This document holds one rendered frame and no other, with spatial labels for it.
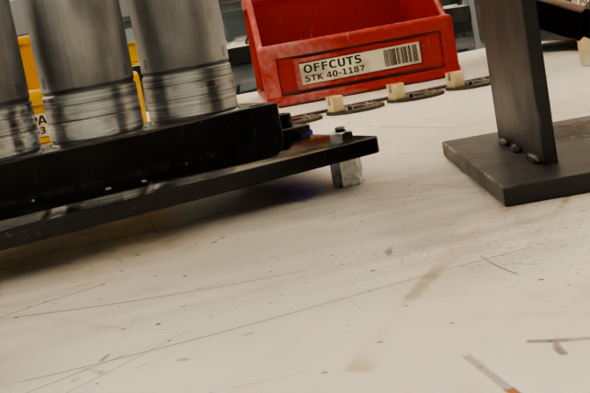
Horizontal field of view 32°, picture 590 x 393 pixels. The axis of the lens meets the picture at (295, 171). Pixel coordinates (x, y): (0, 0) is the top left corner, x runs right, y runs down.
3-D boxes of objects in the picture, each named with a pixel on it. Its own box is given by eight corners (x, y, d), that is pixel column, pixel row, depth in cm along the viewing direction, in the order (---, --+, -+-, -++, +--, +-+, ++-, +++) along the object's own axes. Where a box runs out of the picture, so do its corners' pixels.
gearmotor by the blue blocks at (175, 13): (259, 139, 28) (225, -51, 27) (177, 158, 27) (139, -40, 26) (221, 137, 30) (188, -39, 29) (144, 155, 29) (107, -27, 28)
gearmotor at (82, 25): (165, 160, 26) (125, -38, 26) (75, 182, 25) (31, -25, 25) (133, 158, 29) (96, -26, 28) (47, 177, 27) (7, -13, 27)
